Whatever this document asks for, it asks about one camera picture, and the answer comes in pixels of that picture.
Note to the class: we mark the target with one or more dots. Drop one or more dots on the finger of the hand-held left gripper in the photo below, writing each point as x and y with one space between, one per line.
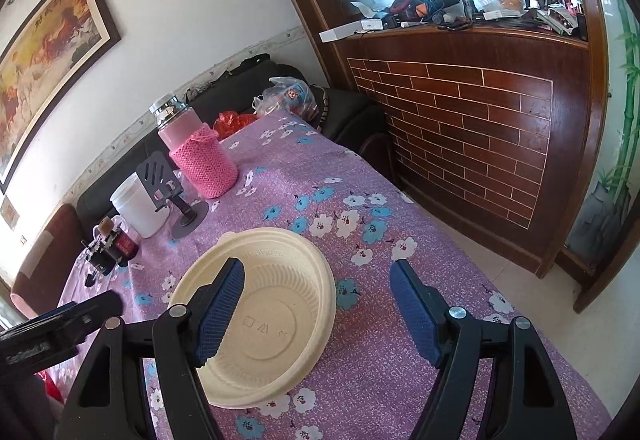
95 312

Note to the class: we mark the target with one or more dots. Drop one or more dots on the maroon armchair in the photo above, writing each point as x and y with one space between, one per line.
45 240

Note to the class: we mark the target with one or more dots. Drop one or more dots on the white plastic container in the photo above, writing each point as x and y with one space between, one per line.
142 215

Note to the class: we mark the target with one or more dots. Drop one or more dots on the black sofa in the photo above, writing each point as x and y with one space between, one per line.
350 120

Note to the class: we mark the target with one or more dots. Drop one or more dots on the bamboo print glass panel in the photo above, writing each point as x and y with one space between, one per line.
615 145

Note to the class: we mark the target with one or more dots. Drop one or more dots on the small picture frame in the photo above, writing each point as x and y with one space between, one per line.
9 212

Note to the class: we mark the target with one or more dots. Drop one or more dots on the red plastic bag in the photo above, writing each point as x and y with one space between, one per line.
235 125

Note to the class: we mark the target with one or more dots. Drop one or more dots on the white flat box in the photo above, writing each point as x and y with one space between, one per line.
350 30

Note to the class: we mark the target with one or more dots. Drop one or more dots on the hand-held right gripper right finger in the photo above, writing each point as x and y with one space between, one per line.
415 310

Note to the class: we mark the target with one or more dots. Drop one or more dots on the wooden brick-pattern partition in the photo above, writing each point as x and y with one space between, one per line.
475 120

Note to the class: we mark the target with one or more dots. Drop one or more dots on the grey phone stand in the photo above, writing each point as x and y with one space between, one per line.
157 175

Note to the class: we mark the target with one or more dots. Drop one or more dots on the jar with pink knitted sleeve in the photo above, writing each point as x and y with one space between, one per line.
200 160

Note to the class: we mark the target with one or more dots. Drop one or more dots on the clear plastic bag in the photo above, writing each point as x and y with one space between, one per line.
287 95

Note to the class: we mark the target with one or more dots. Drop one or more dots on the large framed painting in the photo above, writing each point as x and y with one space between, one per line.
45 70

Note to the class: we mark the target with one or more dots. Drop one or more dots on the off-white disposable bowl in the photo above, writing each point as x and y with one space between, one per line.
226 236
280 320

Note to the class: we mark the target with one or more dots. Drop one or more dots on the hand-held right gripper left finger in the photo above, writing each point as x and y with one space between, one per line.
220 310

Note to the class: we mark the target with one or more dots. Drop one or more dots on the black box device with antenna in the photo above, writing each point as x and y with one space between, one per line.
100 265

